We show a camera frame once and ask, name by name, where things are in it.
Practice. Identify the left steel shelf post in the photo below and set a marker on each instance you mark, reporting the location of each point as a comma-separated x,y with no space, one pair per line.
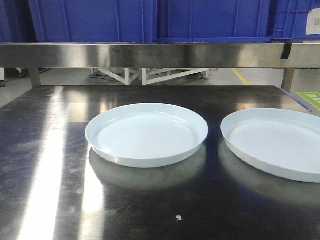
34,77

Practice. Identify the stainless steel shelf rail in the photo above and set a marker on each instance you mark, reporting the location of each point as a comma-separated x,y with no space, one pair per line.
174,56

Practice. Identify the blue plastic bin right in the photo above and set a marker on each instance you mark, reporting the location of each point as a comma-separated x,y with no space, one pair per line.
288,20

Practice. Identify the white paper label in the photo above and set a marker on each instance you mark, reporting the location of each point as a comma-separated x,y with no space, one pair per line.
313,22

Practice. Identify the green floor sign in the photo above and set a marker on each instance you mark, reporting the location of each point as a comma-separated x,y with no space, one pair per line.
312,98

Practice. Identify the steel shelf post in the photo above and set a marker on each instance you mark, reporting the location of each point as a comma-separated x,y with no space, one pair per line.
34,77
287,80

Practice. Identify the white metal frame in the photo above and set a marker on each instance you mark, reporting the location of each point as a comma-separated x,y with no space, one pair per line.
148,76

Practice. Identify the right steel shelf post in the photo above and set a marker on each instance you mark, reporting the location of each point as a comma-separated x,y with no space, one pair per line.
287,80

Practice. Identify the black tape strip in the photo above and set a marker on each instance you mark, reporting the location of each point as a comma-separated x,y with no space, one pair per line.
286,51

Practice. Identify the blue plastic bin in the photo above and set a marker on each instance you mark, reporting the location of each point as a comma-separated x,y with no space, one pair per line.
213,21
94,21
288,20

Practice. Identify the blue plastic bin centre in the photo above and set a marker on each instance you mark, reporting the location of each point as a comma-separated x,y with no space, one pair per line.
213,21

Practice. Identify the light blue plate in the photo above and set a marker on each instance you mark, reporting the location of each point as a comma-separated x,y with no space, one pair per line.
280,142
146,135

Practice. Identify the blue plastic bin left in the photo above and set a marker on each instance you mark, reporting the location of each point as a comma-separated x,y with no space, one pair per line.
94,21

